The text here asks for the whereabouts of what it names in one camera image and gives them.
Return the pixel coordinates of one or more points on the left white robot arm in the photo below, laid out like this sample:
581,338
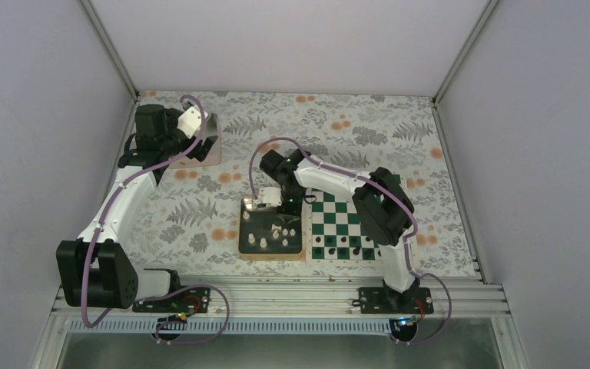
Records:
94,268

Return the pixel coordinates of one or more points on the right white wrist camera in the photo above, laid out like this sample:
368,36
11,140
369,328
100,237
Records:
269,197

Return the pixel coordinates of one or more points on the metal tray with wooden rim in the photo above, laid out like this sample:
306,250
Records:
261,224

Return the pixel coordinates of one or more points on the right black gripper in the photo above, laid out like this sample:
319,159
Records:
295,211

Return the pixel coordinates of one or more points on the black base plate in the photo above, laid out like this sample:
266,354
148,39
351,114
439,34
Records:
193,300
381,301

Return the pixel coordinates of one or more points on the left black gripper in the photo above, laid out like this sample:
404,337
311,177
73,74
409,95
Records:
200,154

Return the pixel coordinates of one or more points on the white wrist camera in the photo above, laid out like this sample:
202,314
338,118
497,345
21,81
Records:
269,197
190,121

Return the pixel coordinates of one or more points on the floral paper table cover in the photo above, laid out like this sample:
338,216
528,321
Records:
190,223

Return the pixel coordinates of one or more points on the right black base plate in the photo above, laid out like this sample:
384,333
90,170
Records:
381,301

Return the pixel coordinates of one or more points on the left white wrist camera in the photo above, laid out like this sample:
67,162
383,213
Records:
190,121

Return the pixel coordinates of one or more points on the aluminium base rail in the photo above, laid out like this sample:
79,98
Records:
333,299

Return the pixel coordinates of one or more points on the green white chess board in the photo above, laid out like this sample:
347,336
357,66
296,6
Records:
330,216

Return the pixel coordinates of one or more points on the empty silver metal tray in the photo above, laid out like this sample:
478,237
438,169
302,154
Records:
210,153

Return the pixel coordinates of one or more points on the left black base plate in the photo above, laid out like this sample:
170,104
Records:
193,300

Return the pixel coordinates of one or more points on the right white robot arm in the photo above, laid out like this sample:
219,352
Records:
383,208

